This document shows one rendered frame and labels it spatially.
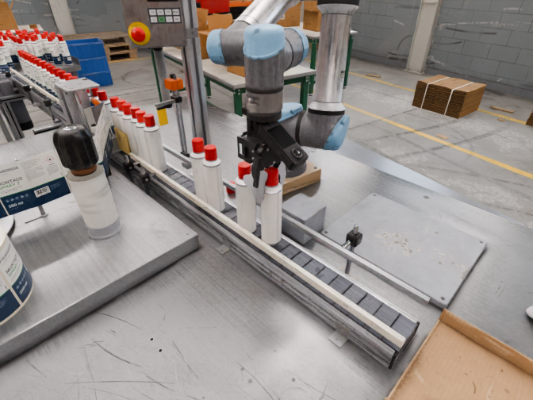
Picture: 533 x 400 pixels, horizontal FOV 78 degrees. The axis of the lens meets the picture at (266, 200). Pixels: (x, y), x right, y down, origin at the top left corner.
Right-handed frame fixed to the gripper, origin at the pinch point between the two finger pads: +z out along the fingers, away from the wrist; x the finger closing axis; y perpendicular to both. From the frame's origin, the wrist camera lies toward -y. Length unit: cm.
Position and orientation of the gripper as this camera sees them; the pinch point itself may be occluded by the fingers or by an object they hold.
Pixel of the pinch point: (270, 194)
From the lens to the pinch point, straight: 77.7
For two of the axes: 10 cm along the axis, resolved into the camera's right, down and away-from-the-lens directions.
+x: -7.1, 4.1, -5.8
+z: 0.0, 8.2, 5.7
